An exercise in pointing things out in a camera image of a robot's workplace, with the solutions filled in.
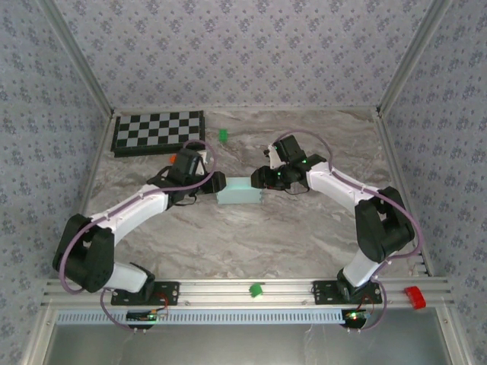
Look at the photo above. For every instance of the light teal paper box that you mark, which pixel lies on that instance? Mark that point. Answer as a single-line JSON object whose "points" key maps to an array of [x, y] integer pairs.
{"points": [[239, 192]]}

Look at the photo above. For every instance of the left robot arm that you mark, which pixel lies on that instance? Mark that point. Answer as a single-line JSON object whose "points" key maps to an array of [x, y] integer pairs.
{"points": [[129, 213]]}

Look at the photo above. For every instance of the orange toy brick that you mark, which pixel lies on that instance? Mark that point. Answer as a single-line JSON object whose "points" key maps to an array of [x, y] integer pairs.
{"points": [[172, 158]]}

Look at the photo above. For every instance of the green toy brick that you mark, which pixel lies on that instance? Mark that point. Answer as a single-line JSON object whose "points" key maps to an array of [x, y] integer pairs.
{"points": [[256, 289], [223, 135]]}

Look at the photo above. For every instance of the black grey chessboard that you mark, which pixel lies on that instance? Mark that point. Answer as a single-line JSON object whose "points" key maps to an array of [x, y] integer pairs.
{"points": [[158, 131]]}

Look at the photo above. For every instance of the left circuit board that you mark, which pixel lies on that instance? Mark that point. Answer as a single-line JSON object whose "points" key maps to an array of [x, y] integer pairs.
{"points": [[141, 315]]}

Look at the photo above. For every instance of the circuit board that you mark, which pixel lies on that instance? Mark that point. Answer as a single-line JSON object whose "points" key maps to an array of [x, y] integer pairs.
{"points": [[354, 316], [141, 315]]}

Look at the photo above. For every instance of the grey metal sheet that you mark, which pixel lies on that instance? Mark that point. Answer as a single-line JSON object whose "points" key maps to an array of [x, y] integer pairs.
{"points": [[243, 346]]}

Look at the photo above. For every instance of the right circuit board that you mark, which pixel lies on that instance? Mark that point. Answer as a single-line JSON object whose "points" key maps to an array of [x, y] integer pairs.
{"points": [[354, 316]]}

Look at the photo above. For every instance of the red plastic block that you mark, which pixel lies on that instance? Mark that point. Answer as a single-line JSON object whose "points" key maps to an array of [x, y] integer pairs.
{"points": [[414, 297]]}

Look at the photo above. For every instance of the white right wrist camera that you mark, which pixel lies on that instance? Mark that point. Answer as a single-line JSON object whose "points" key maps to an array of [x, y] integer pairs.
{"points": [[273, 161]]}

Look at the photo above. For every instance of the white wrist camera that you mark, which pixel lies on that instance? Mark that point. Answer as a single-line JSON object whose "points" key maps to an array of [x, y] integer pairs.
{"points": [[204, 157], [273, 161]]}

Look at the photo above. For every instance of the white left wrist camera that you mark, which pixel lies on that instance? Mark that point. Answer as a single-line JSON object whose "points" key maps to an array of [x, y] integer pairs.
{"points": [[204, 157]]}

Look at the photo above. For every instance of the aluminium back rail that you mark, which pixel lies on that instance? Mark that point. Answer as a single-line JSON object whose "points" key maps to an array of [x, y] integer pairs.
{"points": [[243, 110]]}

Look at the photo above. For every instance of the aluminium side rail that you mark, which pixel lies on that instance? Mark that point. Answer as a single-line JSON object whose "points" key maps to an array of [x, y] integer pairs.
{"points": [[385, 133], [103, 140]]}

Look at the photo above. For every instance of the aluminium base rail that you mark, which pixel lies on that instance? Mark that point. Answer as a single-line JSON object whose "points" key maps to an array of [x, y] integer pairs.
{"points": [[217, 292]]}

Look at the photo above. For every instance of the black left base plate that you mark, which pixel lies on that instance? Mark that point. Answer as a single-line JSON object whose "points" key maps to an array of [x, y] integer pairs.
{"points": [[171, 292]]}

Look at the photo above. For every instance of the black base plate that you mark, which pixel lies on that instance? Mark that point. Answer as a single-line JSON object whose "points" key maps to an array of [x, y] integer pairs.
{"points": [[171, 292], [323, 292]]}

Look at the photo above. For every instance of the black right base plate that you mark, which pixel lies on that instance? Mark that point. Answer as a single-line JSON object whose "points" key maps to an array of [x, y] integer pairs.
{"points": [[323, 292]]}

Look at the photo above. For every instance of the aluminium frame post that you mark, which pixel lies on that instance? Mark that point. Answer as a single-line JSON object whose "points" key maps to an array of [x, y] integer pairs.
{"points": [[411, 57], [84, 64]]}

